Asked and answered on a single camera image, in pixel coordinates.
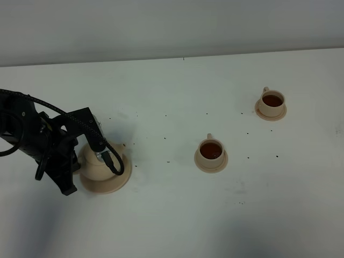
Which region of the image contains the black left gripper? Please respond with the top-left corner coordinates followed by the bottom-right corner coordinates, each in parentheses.
top-left (37, 107), bottom-right (105, 196)

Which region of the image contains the beige clay teapot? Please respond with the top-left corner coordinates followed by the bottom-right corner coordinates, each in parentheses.
top-left (78, 142), bottom-right (131, 181)

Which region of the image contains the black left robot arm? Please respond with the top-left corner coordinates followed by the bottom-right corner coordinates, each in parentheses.
top-left (1, 89), bottom-right (106, 196)

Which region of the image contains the beige teapot saucer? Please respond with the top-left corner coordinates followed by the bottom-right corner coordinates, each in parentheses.
top-left (78, 155), bottom-right (132, 194)

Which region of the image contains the beige near teacup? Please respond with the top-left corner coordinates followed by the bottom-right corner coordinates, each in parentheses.
top-left (198, 133), bottom-right (224, 159)

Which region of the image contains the beige teacup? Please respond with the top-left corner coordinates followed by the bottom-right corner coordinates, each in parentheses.
top-left (198, 133), bottom-right (224, 159)
top-left (260, 87), bottom-right (285, 117)

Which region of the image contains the beige near cup saucer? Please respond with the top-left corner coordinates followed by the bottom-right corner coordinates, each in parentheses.
top-left (194, 149), bottom-right (228, 174)

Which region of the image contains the beige cup saucer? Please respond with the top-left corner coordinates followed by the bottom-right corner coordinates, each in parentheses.
top-left (194, 149), bottom-right (228, 174)
top-left (255, 100), bottom-right (287, 121)

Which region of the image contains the beige far cup saucer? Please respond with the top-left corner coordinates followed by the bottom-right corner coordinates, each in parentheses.
top-left (255, 100), bottom-right (287, 121)

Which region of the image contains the beige far teacup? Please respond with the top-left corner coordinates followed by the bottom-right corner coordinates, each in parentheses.
top-left (260, 87), bottom-right (285, 117)

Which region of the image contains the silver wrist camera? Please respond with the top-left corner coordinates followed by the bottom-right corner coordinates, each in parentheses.
top-left (93, 115), bottom-right (109, 163)

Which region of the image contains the black braided cable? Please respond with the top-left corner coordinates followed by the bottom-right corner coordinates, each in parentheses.
top-left (0, 88), bottom-right (124, 181)

